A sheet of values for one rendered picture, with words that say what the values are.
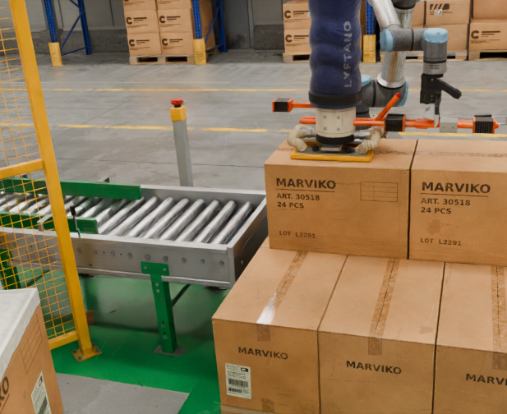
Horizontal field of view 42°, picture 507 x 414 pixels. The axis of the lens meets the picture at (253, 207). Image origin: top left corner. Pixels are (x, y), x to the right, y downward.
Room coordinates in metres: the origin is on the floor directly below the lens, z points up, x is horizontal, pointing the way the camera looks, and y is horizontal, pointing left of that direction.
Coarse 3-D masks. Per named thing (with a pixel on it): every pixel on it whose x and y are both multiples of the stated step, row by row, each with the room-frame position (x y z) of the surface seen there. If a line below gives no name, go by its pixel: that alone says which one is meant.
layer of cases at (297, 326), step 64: (256, 256) 2.54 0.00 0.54; (320, 256) 2.50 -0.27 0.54; (256, 320) 2.03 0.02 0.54; (320, 320) 2.01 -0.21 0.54; (384, 320) 1.97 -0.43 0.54; (448, 320) 1.94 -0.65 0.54; (256, 384) 2.02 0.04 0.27; (320, 384) 1.94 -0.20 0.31; (384, 384) 1.86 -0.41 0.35; (448, 384) 1.79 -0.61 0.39
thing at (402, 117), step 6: (390, 114) 2.68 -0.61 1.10; (396, 114) 2.68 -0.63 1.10; (402, 114) 2.67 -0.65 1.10; (384, 120) 2.61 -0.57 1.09; (390, 120) 2.59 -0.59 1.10; (396, 120) 2.59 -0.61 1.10; (402, 120) 2.58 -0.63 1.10; (384, 126) 2.61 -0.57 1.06; (390, 126) 2.60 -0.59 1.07; (396, 126) 2.59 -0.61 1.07; (402, 126) 2.59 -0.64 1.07
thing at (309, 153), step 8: (296, 152) 2.66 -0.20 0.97; (304, 152) 2.64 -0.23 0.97; (312, 152) 2.63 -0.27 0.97; (320, 152) 2.62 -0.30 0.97; (328, 152) 2.62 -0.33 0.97; (336, 152) 2.61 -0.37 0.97; (344, 152) 2.60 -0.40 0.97; (352, 152) 2.60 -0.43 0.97; (368, 152) 2.60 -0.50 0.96; (336, 160) 2.57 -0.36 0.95; (344, 160) 2.56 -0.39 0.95; (352, 160) 2.55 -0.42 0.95; (360, 160) 2.54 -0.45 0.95; (368, 160) 2.53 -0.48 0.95
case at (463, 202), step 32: (416, 160) 2.51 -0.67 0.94; (448, 160) 2.48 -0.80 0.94; (480, 160) 2.45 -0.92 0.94; (416, 192) 2.41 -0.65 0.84; (448, 192) 2.37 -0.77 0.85; (480, 192) 2.33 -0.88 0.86; (416, 224) 2.41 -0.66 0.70; (448, 224) 2.37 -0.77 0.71; (480, 224) 2.33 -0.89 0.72; (416, 256) 2.41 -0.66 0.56; (448, 256) 2.37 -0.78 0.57; (480, 256) 2.33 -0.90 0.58
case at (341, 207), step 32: (288, 160) 2.63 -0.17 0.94; (320, 160) 2.60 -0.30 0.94; (384, 160) 2.54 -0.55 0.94; (288, 192) 2.58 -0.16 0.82; (320, 192) 2.53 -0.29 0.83; (352, 192) 2.49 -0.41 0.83; (384, 192) 2.45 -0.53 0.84; (288, 224) 2.58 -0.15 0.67; (320, 224) 2.53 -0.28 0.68; (352, 224) 2.49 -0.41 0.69; (384, 224) 2.45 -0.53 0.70; (384, 256) 2.45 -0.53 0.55
